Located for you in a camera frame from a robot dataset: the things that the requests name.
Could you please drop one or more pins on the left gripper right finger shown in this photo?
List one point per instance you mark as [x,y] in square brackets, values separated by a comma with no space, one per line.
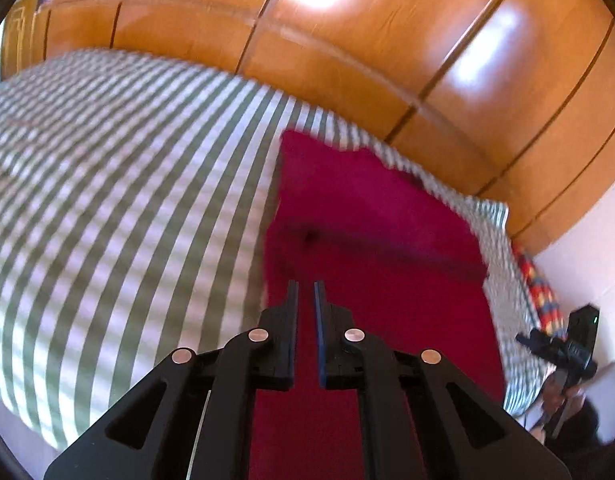
[420,417]

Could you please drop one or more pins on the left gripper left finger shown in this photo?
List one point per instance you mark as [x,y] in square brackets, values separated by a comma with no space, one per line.
[191,416]

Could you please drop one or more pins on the dark red sweater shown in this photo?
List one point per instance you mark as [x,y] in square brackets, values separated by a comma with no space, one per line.
[408,268]

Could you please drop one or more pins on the person's right hand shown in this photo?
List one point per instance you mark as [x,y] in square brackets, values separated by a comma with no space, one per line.
[559,404]

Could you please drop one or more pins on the multicolour checked pillow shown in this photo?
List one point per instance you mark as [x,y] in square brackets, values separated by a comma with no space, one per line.
[544,301]

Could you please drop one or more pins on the green checked bed cover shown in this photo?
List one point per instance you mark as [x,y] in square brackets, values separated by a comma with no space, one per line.
[134,195]

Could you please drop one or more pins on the wooden wardrobe wall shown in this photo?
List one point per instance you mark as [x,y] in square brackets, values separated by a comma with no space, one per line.
[511,100]

